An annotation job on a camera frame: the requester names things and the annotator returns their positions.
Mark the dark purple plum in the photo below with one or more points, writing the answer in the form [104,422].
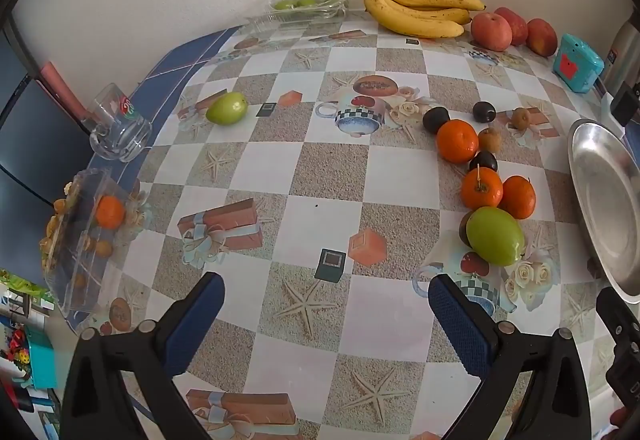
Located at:
[484,112]
[483,162]
[436,119]

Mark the clear plastic box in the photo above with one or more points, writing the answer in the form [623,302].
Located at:
[80,260]

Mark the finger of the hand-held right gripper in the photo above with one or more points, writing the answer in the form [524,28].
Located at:
[617,320]

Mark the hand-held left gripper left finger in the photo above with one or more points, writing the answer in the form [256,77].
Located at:
[200,315]

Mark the white power adapter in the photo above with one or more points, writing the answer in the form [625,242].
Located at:
[606,103]

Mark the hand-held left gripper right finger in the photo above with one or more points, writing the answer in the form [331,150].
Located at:
[460,325]

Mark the pink roll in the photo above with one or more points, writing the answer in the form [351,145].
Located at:
[57,83]

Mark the round metal plate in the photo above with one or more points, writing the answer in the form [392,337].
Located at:
[605,200]

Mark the small brown fruit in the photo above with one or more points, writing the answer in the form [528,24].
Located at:
[520,118]
[489,139]

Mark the red apple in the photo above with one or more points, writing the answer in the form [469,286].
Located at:
[519,23]
[542,36]
[491,31]

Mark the colourful toy clutter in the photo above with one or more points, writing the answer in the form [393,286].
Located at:
[35,355]

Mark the blue striped tablecloth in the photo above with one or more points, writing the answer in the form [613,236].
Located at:
[170,60]

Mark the clear plastic clamshell container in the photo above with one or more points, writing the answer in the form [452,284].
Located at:
[325,8]

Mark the printed checkered tablecloth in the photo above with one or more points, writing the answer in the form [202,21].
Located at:
[310,170]

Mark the green jujube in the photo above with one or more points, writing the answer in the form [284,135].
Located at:
[307,2]
[285,4]
[495,236]
[227,108]

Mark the dark brown round fruit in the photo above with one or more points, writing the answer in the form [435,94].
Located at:
[464,225]

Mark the teal box with red patch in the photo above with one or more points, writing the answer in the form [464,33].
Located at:
[577,63]

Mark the dark panel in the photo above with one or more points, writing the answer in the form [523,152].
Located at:
[25,130]

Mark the glass mug with round logo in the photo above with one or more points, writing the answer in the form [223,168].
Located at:
[117,125]

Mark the orange mandarin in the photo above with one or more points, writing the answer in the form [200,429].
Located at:
[110,212]
[518,196]
[481,188]
[457,141]

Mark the steel thermos flask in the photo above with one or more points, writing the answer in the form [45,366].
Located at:
[622,55]

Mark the heap of small yellow fruits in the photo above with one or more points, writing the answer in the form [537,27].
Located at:
[55,225]

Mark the black power adapter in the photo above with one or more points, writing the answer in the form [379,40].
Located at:
[627,108]

